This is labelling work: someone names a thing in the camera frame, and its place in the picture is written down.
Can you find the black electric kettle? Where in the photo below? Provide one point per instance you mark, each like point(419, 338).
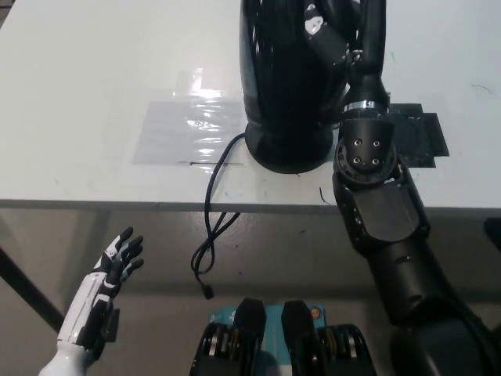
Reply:
point(278, 70)

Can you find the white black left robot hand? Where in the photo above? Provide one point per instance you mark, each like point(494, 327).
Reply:
point(84, 309)

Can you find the clear plastic sheet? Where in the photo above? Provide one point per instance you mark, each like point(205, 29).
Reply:
point(184, 133)

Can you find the short black thread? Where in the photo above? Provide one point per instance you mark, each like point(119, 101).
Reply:
point(321, 196)

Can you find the black diagonal table leg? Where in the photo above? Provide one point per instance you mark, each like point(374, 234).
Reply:
point(27, 282)

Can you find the black round kettle base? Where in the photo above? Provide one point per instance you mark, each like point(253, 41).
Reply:
point(289, 152)

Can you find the black tape patch on table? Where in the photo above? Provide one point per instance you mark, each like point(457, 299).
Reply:
point(419, 137)

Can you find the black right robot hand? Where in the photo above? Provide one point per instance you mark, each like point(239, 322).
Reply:
point(368, 82)

